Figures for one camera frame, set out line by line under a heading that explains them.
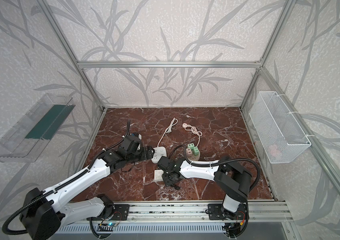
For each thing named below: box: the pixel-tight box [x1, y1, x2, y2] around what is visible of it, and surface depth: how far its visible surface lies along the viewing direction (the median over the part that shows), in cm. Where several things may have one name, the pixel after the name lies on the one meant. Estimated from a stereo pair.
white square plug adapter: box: [154, 169, 164, 182], surface depth 85 cm
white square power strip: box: [151, 146, 167, 164], surface depth 94 cm
